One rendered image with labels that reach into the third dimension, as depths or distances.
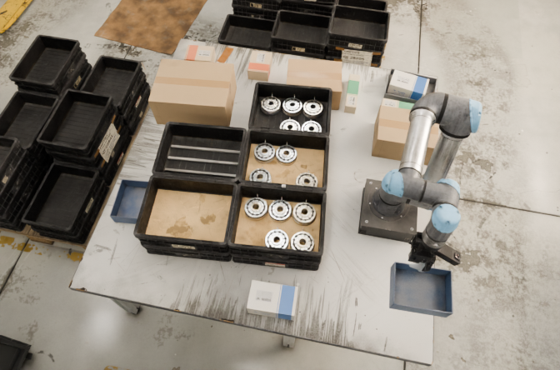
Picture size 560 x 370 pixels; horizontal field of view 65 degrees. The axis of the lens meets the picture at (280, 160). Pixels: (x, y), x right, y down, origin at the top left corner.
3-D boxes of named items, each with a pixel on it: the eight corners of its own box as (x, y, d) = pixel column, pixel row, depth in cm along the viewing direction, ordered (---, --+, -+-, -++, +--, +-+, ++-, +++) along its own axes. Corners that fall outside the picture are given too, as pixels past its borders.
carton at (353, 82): (348, 80, 258) (349, 73, 253) (358, 82, 257) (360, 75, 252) (343, 112, 246) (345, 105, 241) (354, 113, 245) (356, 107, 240)
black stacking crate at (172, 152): (248, 142, 222) (247, 128, 212) (239, 193, 206) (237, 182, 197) (172, 135, 224) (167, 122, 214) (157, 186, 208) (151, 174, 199)
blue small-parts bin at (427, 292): (445, 275, 160) (452, 270, 154) (446, 317, 153) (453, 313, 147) (390, 267, 162) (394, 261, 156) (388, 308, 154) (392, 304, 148)
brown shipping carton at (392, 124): (429, 132, 239) (438, 113, 225) (428, 165, 228) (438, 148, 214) (374, 122, 242) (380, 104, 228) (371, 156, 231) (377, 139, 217)
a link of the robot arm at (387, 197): (382, 177, 201) (387, 162, 189) (411, 186, 198) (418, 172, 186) (376, 200, 195) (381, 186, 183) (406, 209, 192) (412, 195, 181)
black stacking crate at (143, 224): (239, 194, 206) (237, 182, 196) (228, 255, 191) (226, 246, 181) (157, 187, 208) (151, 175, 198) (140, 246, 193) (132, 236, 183)
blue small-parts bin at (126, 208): (126, 185, 221) (122, 178, 215) (155, 187, 220) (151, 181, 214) (113, 222, 211) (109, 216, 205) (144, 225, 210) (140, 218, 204)
